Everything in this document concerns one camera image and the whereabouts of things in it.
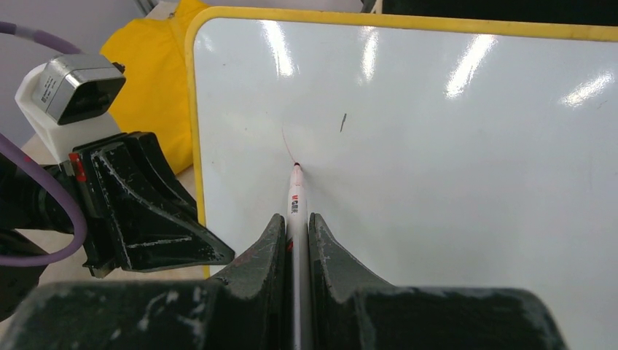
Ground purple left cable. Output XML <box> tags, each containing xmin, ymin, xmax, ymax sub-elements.
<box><xmin>0</xmin><ymin>21</ymin><xmax>89</xmax><ymax>268</ymax></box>

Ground yellow folded cloth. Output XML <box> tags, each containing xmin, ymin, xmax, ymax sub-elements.
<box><xmin>101</xmin><ymin>0</ymin><xmax>208</xmax><ymax>174</ymax></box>

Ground yellow-framed whiteboard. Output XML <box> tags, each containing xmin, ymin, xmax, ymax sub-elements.
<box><xmin>185</xmin><ymin>7</ymin><xmax>617</xmax><ymax>349</ymax></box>

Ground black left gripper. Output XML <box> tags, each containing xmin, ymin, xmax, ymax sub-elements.
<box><xmin>60</xmin><ymin>132</ymin><xmax>235</xmax><ymax>279</ymax></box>

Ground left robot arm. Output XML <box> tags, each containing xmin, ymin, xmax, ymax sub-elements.
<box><xmin>1</xmin><ymin>132</ymin><xmax>235</xmax><ymax>278</ymax></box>

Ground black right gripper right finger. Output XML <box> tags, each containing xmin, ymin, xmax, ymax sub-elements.
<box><xmin>308</xmin><ymin>213</ymin><xmax>567</xmax><ymax>349</ymax></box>

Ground white red marker pen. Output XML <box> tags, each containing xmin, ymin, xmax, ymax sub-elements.
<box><xmin>286</xmin><ymin>163</ymin><xmax>313</xmax><ymax>349</ymax></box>

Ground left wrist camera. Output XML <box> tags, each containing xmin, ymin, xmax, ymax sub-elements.
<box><xmin>15</xmin><ymin>54</ymin><xmax>126</xmax><ymax>163</ymax></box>

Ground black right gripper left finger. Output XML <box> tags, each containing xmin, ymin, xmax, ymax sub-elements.
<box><xmin>1</xmin><ymin>214</ymin><xmax>286</xmax><ymax>349</ymax></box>

